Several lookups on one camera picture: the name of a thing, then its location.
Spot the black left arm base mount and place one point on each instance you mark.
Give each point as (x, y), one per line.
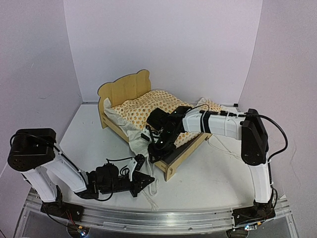
(62, 209)

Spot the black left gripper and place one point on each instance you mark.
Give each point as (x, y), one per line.
(138, 184)

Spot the aluminium front rail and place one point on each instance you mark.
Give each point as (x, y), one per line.
(180, 222)

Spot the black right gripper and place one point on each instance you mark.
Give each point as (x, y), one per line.
(158, 154)

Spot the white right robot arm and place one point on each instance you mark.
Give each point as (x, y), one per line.
(246, 127)

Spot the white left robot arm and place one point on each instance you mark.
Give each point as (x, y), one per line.
(34, 152)

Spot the small duck print pillow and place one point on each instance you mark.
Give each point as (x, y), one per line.
(207, 104)

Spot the duck print mattress cushion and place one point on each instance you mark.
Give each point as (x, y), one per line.
(201, 182)

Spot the wooden pet bed frame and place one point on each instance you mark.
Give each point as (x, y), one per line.
(128, 99)

